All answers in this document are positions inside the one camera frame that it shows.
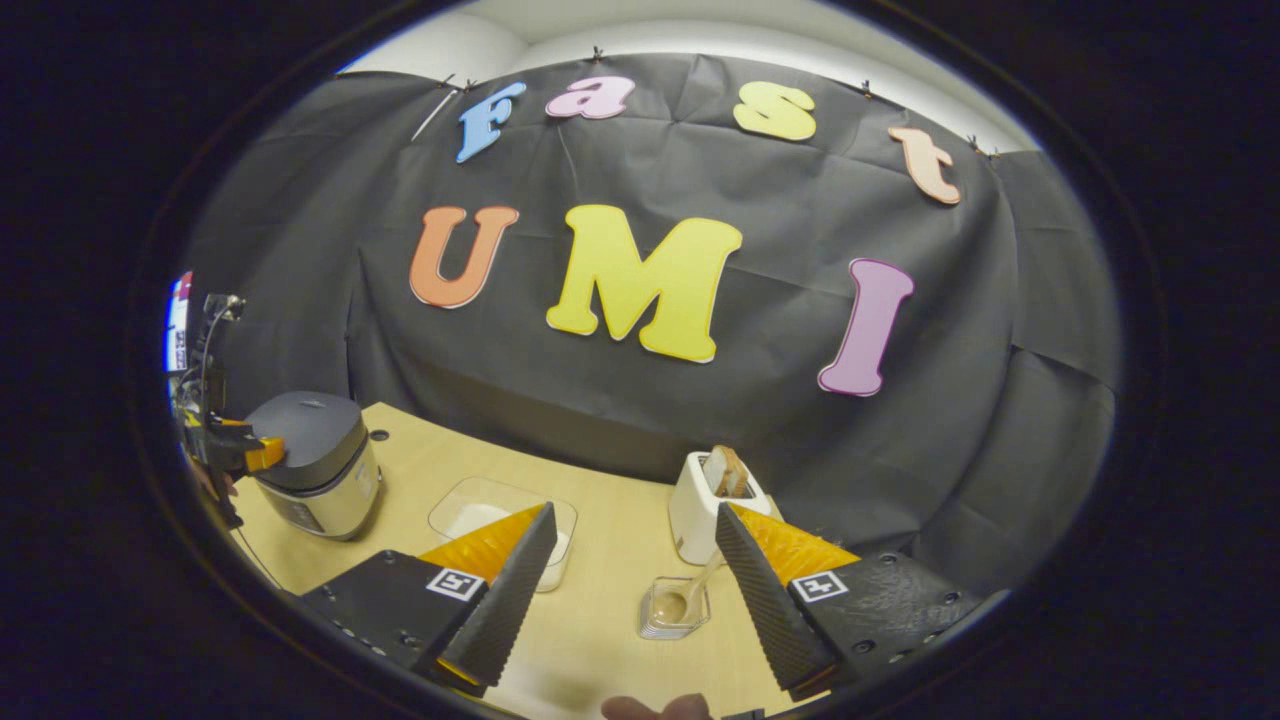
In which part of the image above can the clear wire chopstick holder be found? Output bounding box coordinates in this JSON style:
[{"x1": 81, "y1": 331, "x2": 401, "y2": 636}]
[{"x1": 638, "y1": 576, "x2": 713, "y2": 641}]

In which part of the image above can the computer monitor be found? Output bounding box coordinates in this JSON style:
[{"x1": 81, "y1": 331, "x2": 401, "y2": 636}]
[{"x1": 165, "y1": 272, "x2": 194, "y2": 373}]

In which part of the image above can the white toaster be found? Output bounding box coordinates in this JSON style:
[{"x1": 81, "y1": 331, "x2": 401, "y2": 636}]
[{"x1": 667, "y1": 450, "x2": 773, "y2": 567}]

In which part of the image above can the black backdrop cloth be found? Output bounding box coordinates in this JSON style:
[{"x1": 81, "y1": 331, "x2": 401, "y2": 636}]
[{"x1": 185, "y1": 52, "x2": 1121, "y2": 601}]

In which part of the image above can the wooden spoon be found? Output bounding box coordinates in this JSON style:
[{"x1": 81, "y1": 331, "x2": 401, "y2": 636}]
[{"x1": 650, "y1": 548, "x2": 726, "y2": 626}]

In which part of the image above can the dark grey rice cooker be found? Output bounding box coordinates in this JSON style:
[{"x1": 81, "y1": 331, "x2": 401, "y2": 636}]
[{"x1": 245, "y1": 391, "x2": 384, "y2": 542}]

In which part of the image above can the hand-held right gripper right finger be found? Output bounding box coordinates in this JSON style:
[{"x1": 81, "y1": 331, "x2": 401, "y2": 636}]
[{"x1": 715, "y1": 502, "x2": 986, "y2": 701}]

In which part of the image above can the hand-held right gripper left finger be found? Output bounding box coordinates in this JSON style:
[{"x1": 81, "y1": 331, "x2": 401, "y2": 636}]
[{"x1": 300, "y1": 502, "x2": 559, "y2": 698}]

